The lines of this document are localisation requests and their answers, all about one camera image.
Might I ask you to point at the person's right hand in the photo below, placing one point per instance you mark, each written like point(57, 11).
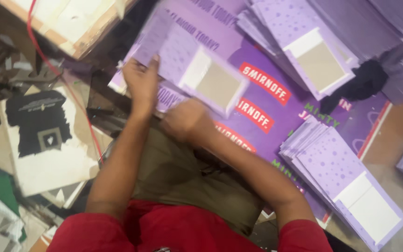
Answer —
point(184, 117)

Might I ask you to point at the person's left hand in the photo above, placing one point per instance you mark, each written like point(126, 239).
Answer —
point(142, 82)

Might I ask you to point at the person's left fingers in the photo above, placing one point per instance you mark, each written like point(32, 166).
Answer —
point(154, 64)

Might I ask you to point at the purple dotted card sheet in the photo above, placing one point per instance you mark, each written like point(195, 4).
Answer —
point(194, 66)

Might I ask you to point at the wooden white-topped table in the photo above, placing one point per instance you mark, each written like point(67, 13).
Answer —
point(72, 21)

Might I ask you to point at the person's olive trousers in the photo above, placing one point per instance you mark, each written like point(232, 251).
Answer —
point(191, 182)

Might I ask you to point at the large purple printed poster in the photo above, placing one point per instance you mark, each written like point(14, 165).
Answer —
point(275, 98)

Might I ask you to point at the white board with black print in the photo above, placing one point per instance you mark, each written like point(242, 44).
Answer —
point(46, 140)

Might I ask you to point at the person's red shirt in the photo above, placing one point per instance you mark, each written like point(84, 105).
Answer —
point(173, 231)

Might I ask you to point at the black cloth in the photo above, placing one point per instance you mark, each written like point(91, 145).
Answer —
point(357, 84)

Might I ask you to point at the stack of plain purple sheets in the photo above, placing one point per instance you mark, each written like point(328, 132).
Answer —
point(380, 35)

